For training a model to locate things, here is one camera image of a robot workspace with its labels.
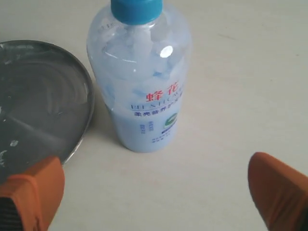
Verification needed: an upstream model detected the round stainless steel plate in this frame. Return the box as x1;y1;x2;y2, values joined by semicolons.
0;40;94;182

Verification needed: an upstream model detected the blue pump dispenser bottle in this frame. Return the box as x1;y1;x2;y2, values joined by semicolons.
87;0;192;153

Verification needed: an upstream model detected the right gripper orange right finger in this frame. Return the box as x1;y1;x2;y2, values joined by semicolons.
248;152;308;231

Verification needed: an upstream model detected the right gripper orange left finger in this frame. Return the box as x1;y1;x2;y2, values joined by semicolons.
0;156;65;231

